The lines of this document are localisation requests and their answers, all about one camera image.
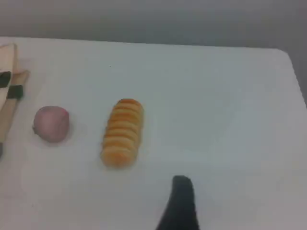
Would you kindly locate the pink peach with green leaf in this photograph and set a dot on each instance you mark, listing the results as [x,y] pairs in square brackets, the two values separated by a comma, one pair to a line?
[51,124]

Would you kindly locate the long ridged golden bread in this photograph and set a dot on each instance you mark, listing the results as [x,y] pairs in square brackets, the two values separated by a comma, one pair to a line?
[122,134]

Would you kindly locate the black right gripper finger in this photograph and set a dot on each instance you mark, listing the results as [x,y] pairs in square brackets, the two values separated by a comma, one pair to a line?
[180,206]

